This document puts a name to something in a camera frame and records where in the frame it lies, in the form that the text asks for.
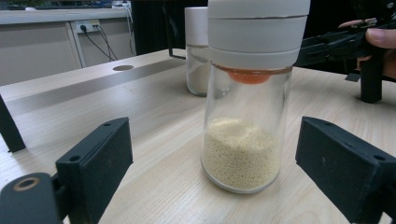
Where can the glass jar with yellow granules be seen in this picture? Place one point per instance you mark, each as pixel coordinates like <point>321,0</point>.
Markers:
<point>246,124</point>

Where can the white wall socket strip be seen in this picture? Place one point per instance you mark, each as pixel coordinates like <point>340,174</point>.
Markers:
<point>87,25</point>

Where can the white office desk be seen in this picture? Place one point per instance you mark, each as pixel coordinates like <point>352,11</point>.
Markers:
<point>37,53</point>

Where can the white paper cup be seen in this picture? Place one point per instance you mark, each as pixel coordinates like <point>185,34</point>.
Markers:
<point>196,46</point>

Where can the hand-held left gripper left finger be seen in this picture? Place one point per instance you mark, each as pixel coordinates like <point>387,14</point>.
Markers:
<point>93,161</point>

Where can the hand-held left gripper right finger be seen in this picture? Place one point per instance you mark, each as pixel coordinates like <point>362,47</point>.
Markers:
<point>342,168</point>

